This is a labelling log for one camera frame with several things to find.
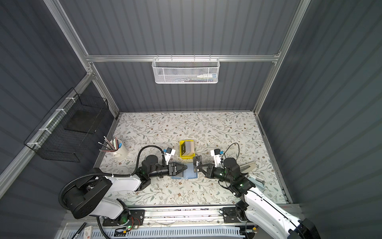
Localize blue leather card holder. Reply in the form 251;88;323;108
172;163;198;180

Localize yellow plastic card tray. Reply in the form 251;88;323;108
180;139;196;160

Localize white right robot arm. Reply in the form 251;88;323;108
193;156;320;239

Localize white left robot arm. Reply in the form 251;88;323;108
58;155;188;224

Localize white pen cup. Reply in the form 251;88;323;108
112;138;128;160

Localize pens in cup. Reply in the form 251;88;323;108
97;136;122;152

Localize white tube in basket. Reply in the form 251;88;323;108
184;73;218;82

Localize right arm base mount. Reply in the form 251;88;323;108
218;207;247;224

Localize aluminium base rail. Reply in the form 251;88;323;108
64;204;303;228

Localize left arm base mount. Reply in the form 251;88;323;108
102;210;145;227

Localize black wire mesh basket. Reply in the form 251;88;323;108
24;89;109;163

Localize black corrugated cable hose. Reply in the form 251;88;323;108
58;144;165;210

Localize white wire mesh basket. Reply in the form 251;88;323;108
152;57;220;84

